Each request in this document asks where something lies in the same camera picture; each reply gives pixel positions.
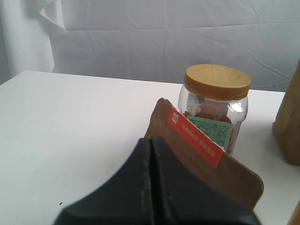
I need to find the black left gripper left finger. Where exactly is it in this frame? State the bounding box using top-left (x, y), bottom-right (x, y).
top-left (55, 138), bottom-right (154, 225)

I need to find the clear jar with gold lid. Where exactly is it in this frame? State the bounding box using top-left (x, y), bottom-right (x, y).
top-left (178, 64), bottom-right (251, 154)

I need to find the brown paper bag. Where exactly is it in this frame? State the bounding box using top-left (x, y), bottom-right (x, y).
top-left (272, 65), bottom-right (300, 165)

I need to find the brown pouch with orange label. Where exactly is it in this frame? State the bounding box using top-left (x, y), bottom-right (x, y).
top-left (145, 98), bottom-right (264, 209)

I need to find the white backdrop cloth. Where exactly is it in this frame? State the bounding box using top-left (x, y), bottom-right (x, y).
top-left (0, 0), bottom-right (300, 92)

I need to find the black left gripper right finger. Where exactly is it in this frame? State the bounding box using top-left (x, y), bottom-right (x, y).
top-left (150, 137), bottom-right (260, 225)

